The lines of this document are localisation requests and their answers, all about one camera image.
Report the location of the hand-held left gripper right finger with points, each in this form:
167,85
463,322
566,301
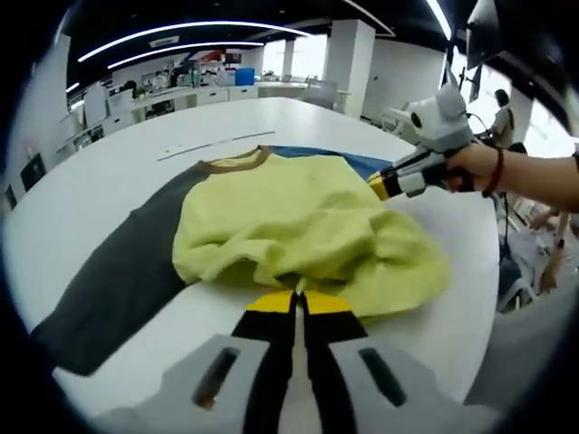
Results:
330,352

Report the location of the yellow colour-block shirt garment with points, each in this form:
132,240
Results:
271,217

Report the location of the bright window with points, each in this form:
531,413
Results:
294,56

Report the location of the blue storage box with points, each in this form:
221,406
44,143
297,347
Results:
245,76

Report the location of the long ceiling light strip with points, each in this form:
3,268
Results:
181,31
181,48

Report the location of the person's right hand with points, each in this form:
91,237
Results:
472,167

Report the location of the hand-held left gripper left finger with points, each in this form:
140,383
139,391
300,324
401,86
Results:
267,352

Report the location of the black monitor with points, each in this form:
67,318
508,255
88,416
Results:
32,172

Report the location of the white square pillar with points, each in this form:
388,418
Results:
348,68

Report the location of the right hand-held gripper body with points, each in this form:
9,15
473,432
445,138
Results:
441,122

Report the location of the white cabinet row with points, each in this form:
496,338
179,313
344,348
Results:
181,99

